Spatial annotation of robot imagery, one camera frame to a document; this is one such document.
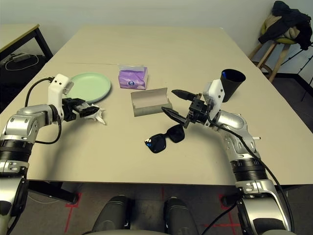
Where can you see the grey right robot leg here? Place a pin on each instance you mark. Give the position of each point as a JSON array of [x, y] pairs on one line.
[[181, 218]]

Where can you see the blue marker in cup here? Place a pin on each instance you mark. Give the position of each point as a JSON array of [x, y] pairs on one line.
[[223, 73]]

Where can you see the black jacket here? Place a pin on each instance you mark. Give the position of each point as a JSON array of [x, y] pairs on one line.
[[286, 14]]

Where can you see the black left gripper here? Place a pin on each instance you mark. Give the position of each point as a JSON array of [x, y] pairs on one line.
[[69, 110]]

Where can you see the black table base foot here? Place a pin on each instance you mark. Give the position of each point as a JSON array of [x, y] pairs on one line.
[[230, 199], [53, 192]]

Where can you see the white tissue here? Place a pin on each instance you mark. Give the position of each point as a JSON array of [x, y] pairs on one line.
[[101, 118]]

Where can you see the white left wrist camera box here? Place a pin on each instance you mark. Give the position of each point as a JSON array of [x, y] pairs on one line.
[[57, 88]]

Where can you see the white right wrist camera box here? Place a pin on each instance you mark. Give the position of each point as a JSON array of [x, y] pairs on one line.
[[216, 93]]

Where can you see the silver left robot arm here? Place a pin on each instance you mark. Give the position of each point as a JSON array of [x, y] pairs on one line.
[[22, 124]]

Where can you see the light green plate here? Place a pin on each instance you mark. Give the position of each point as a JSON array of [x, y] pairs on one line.
[[90, 85]]

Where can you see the black tripod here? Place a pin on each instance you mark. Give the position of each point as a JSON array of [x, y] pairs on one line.
[[305, 66]]

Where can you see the grey left robot leg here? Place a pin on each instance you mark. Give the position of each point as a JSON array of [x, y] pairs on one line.
[[115, 215]]

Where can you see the yellow-green stool cushion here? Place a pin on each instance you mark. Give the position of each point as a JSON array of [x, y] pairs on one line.
[[286, 40]]

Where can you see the purple tissue pack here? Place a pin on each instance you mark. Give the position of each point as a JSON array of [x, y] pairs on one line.
[[133, 78]]

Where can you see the black cup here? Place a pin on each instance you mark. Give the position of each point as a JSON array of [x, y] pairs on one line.
[[232, 90]]

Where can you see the grey robot leg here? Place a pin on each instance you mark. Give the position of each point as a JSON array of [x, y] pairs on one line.
[[181, 218], [115, 215]]

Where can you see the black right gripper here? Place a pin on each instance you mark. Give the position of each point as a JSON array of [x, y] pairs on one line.
[[198, 110]]

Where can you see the black sunglasses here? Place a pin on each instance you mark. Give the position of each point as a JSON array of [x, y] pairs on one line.
[[157, 144]]

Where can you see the grey power adapter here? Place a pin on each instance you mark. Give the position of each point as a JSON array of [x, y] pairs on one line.
[[20, 57]]

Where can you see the grey glasses case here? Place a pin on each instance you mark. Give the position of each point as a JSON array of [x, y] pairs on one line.
[[149, 109]]

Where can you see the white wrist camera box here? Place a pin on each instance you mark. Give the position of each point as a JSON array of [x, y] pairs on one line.
[[216, 93], [57, 88]]

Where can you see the beige side table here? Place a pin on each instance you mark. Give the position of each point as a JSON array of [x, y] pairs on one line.
[[14, 34]]

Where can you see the beige garment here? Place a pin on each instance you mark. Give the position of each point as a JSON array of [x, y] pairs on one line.
[[270, 23]]

